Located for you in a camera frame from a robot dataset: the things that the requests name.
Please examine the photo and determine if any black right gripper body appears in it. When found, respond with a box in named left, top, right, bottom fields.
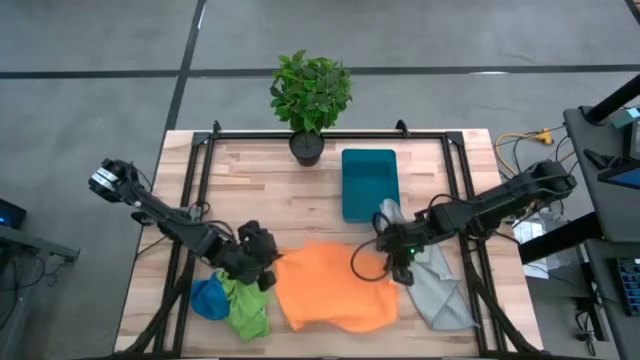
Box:
left=384, top=221, right=427, bottom=288

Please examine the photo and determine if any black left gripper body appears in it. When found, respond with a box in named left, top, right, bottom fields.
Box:
left=224, top=249, right=282, bottom=293

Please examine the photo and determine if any green microfiber towel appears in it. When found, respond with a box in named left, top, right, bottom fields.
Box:
left=215, top=269, right=272, bottom=344

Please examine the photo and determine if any blue microfiber towel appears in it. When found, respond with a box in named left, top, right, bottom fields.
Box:
left=190, top=272, right=231, bottom=321

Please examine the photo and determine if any orange microfiber towel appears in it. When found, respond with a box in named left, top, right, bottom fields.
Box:
left=273, top=242, right=400, bottom=335

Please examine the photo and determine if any teal plastic bin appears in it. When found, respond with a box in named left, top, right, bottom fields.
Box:
left=341, top=148, right=401, bottom=224

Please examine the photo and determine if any grey microfiber towel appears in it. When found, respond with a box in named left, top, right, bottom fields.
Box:
left=378, top=198, right=479, bottom=332

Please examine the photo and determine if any white paper sheet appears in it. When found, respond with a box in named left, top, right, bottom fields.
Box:
left=513, top=214, right=571, bottom=280

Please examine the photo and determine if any black desk crossbar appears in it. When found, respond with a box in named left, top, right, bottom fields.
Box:
left=518, top=212, right=604, bottom=265

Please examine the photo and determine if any green potted plant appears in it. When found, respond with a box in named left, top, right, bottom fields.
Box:
left=269, top=48, right=354, bottom=167

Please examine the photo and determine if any dark grey desk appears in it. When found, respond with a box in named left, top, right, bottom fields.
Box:
left=582, top=238, right=640, bottom=360

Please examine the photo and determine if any black desk stand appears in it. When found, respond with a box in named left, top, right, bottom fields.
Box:
left=583, top=148, right=621, bottom=171

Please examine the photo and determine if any grey metal shelf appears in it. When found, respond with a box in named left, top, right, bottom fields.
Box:
left=0, top=224, right=81, bottom=360

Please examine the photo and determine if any black keyboard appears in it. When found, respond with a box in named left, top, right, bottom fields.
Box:
left=615, top=257, right=640, bottom=317

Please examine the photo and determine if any tablet with blue screen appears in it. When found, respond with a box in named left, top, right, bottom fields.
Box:
left=597, top=167, right=640, bottom=190

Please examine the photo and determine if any black device with blue light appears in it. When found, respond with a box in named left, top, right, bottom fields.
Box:
left=0, top=198, right=28, bottom=230

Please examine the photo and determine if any black pole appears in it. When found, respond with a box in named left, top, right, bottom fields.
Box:
left=584, top=73, right=640, bottom=125

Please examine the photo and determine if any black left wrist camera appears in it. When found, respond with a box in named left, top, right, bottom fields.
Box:
left=238, top=220, right=277, bottom=253

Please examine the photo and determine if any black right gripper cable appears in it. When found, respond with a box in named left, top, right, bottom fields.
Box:
left=349, top=212, right=396, bottom=283

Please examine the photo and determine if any black aluminium rig frame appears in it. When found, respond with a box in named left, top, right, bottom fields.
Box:
left=112, top=119, right=549, bottom=359

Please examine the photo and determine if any yellow cable with plug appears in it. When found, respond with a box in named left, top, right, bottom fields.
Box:
left=494, top=128, right=576, bottom=201

